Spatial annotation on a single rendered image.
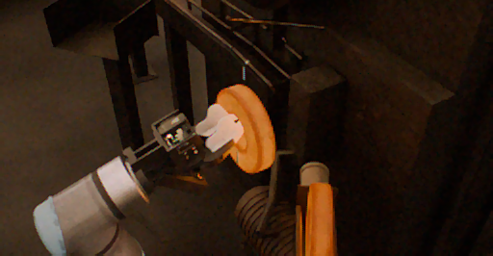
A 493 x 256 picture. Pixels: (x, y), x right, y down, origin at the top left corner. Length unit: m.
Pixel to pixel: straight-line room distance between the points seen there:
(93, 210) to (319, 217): 0.35
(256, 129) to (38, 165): 1.45
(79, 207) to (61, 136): 1.45
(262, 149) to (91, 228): 0.29
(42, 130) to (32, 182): 0.31
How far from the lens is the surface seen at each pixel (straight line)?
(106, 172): 0.78
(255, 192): 1.13
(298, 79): 1.02
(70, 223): 0.78
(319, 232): 0.78
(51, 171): 2.06
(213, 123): 0.82
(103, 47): 1.56
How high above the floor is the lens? 1.39
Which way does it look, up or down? 40 degrees down
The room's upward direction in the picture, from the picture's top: straight up
